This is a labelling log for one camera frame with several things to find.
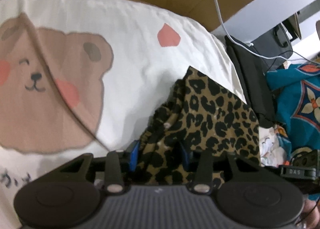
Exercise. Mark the cream bear print bedsheet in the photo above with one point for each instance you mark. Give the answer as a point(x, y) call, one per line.
point(85, 76)

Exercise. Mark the teal patterned cloth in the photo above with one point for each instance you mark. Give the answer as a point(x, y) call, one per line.
point(296, 130)

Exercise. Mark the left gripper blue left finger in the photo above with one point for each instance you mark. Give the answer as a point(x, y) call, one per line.
point(134, 154)

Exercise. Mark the black folded garment right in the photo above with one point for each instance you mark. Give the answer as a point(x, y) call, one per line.
point(257, 94)

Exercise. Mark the leopard print garment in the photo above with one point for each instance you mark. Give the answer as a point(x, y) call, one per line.
point(199, 115)

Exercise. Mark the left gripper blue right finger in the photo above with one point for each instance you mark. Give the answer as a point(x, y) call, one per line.
point(186, 156)

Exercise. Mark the black chair frame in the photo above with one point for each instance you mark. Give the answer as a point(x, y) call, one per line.
point(275, 44)

